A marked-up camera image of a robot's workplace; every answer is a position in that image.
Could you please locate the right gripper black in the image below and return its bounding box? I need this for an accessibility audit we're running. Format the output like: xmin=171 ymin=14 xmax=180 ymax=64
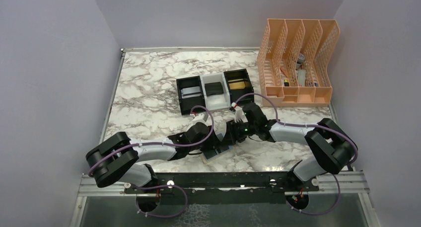
xmin=221 ymin=118 xmax=258 ymax=145

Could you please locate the black white card tray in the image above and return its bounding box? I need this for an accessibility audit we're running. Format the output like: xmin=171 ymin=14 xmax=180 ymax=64
xmin=176 ymin=69 xmax=254 ymax=115

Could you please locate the orange plastic desk organizer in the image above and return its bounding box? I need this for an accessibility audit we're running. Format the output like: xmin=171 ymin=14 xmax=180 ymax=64
xmin=257 ymin=19 xmax=340 ymax=107

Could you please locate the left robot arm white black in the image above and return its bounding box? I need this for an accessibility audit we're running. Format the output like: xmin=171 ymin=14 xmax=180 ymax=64
xmin=85 ymin=122 xmax=229 ymax=193

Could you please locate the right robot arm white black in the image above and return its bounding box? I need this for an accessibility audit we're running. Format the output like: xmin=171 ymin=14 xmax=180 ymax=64
xmin=222 ymin=103 xmax=357 ymax=191

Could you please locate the silver card in tray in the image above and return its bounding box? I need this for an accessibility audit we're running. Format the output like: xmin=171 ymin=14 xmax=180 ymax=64
xmin=180 ymin=86 xmax=202 ymax=99

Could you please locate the black card in tray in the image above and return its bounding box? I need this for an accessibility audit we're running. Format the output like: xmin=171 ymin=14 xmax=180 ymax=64
xmin=205 ymin=82 xmax=224 ymax=96

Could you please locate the gold card in tray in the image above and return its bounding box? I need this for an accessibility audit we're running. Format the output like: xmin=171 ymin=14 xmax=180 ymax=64
xmin=229 ymin=81 xmax=247 ymax=90

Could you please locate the grey tape roll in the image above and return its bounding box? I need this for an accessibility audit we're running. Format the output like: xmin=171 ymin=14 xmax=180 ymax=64
xmin=295 ymin=53 xmax=305 ymax=69

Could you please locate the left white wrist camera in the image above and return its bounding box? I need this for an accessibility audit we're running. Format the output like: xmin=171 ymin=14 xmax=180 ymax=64
xmin=191 ymin=112 xmax=209 ymax=125

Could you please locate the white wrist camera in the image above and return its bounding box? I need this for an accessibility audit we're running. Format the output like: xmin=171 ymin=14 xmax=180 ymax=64
xmin=191 ymin=112 xmax=209 ymax=125
xmin=229 ymin=102 xmax=245 ymax=122

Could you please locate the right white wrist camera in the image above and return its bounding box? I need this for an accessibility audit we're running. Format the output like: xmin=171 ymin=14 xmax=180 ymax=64
xmin=229 ymin=102 xmax=245 ymax=122

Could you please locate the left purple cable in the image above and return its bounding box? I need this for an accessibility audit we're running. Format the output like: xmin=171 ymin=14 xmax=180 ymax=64
xmin=87 ymin=105 xmax=215 ymax=177

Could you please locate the purple cable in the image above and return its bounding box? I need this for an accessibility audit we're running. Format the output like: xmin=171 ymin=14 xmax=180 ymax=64
xmin=230 ymin=92 xmax=359 ymax=216
xmin=87 ymin=105 xmax=215 ymax=177

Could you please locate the black metal base rail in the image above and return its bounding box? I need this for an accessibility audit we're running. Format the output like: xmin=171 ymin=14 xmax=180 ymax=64
xmin=78 ymin=171 xmax=369 ymax=207

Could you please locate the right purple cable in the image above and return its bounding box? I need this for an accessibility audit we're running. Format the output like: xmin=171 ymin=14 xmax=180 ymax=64
xmin=230 ymin=92 xmax=359 ymax=216

